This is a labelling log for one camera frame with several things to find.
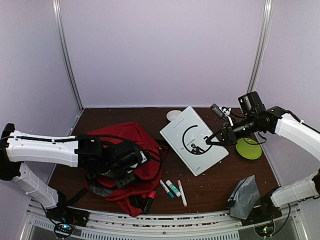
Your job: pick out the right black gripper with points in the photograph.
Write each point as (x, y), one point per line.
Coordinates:
(229, 137)

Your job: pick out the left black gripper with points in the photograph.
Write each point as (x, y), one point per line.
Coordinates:
(122, 182)

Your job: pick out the red backpack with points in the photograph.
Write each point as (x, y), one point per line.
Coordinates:
(109, 153)

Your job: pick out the white Great Gatsby book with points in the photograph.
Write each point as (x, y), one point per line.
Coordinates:
(187, 134)

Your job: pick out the grey pencil pouch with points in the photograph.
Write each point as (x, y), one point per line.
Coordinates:
(243, 198)

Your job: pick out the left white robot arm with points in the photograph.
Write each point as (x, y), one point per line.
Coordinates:
(17, 148)

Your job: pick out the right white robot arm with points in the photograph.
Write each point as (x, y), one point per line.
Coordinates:
(292, 149)

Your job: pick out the pink black highlighter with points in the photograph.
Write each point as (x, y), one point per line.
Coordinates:
(148, 202)

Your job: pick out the teal white marker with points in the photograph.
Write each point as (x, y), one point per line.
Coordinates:
(164, 186)

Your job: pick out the green plate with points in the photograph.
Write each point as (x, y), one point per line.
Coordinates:
(248, 148)

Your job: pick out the dark blue white bowl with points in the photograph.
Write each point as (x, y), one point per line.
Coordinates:
(171, 115)

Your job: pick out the white green glue stick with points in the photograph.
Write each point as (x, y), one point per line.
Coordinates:
(173, 188)

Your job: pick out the pink white marker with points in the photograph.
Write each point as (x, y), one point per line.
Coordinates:
(183, 197)

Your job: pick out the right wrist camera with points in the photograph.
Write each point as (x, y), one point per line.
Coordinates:
(222, 112)

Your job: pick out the aluminium front rail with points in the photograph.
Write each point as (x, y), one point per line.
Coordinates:
(114, 225)

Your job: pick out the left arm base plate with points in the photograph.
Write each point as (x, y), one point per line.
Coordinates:
(70, 216)

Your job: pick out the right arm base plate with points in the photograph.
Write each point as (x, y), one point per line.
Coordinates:
(261, 214)

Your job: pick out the right aluminium corner post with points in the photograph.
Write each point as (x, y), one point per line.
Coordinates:
(261, 45)

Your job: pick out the aluminium corner post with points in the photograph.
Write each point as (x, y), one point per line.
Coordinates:
(261, 45)
(65, 53)

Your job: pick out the left aluminium corner post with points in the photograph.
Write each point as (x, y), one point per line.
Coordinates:
(65, 53)

